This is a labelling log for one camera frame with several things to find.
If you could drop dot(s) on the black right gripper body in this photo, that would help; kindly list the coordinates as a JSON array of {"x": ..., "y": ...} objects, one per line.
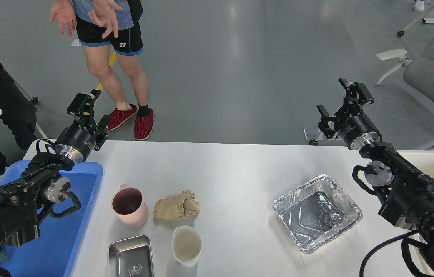
[{"x": 354, "y": 127}]

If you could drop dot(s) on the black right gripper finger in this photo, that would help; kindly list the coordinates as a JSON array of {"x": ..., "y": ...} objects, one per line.
[
  {"x": 324, "y": 126},
  {"x": 356, "y": 93}
]

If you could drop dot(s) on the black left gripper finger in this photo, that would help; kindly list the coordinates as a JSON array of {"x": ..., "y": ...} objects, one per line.
[
  {"x": 103, "y": 124},
  {"x": 83, "y": 104}
]

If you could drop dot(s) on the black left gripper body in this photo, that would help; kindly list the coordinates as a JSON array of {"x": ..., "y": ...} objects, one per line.
[{"x": 77, "y": 141}]

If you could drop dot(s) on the pink ribbed mug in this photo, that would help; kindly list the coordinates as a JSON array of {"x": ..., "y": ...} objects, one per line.
[{"x": 129, "y": 206}]

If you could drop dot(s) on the aluminium foil tray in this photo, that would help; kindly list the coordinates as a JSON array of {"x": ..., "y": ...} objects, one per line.
[{"x": 317, "y": 212}]

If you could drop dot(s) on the stainless steel tray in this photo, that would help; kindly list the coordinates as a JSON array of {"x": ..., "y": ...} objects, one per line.
[{"x": 131, "y": 257}]

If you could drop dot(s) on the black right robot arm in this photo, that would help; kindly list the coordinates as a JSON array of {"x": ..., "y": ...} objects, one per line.
[{"x": 406, "y": 194}]

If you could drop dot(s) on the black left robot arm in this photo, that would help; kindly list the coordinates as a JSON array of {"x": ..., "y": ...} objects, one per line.
[{"x": 41, "y": 191}]

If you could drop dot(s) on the grey office chair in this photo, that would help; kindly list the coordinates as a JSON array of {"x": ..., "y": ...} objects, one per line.
[{"x": 403, "y": 108}]

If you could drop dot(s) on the crumpled brown paper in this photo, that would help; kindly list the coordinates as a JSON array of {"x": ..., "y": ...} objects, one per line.
[{"x": 179, "y": 206}]

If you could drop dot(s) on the blue plastic bin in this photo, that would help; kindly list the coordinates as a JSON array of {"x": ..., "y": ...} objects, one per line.
[{"x": 54, "y": 253}]

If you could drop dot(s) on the white paper cup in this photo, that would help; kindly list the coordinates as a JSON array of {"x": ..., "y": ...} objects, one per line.
[{"x": 186, "y": 245}]

